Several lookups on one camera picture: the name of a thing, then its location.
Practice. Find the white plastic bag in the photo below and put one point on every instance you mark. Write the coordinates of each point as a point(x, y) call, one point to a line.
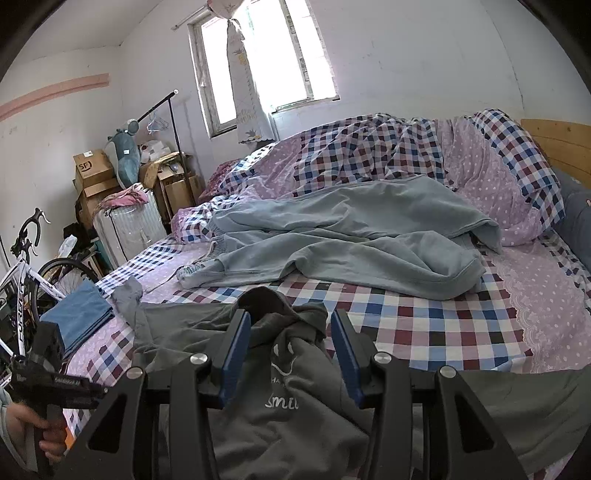
point(154, 150)

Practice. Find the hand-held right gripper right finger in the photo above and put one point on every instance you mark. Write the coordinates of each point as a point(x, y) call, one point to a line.
point(346, 355)

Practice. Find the pink cloth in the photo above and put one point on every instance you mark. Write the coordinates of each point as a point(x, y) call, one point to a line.
point(124, 196)

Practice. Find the black clothes rack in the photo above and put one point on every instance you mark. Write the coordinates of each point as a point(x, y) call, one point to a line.
point(173, 129)

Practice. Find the wooden headboard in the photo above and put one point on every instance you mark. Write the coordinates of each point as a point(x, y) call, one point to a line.
point(563, 143)

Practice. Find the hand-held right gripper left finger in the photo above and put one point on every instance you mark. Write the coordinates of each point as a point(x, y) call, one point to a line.
point(235, 355)

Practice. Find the plain brown cardboard box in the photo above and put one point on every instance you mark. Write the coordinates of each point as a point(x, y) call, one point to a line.
point(90, 203)

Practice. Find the person's left forearm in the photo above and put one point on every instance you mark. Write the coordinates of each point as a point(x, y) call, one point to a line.
point(3, 424)

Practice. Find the white bicycle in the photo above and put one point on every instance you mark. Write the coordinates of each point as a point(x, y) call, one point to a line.
point(27, 277)

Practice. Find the light blue sweatpants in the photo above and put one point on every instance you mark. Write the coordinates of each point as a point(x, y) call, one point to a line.
point(369, 217)

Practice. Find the open flap cardboard box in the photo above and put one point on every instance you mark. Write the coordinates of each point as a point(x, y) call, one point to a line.
point(171, 166)

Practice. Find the white ribbed suitcase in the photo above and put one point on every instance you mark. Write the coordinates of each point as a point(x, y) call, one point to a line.
point(129, 230)

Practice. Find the maroon dotted pillow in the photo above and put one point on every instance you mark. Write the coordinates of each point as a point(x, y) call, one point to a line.
point(221, 177)

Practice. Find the tall cardboard box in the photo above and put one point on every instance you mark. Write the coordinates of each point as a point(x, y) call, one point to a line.
point(180, 194)

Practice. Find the white printed curtain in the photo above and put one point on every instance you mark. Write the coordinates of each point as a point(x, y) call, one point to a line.
point(242, 83)

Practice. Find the grey-green trousers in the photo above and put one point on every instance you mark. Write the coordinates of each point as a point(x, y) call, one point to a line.
point(286, 369)

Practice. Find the blue plush shark toy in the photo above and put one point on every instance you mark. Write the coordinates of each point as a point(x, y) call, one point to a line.
point(124, 157)

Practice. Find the folded blue cloth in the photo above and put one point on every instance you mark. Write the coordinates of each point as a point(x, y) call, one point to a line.
point(78, 314)

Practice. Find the plaid and dotted quilt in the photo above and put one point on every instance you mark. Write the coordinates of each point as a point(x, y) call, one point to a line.
point(369, 147)

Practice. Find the cardboard box with round logo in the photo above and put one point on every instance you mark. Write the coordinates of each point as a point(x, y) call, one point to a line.
point(92, 168)

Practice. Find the white clothes hanger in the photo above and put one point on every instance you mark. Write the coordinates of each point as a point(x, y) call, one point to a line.
point(159, 123)

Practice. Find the person's left hand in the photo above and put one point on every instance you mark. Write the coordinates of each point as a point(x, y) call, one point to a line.
point(25, 417)

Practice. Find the plaid bed sheet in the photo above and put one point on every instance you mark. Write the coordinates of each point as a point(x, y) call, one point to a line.
point(415, 323)

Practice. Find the window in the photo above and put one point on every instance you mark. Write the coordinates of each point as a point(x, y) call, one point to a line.
point(286, 55)

